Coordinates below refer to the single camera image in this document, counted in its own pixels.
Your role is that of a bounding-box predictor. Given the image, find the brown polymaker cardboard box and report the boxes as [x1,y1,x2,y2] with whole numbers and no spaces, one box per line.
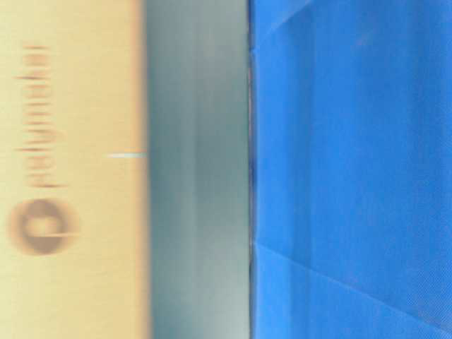
[1,1,150,338]

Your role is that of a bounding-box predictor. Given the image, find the blue table cloth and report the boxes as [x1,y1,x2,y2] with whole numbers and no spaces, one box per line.
[250,1,451,338]

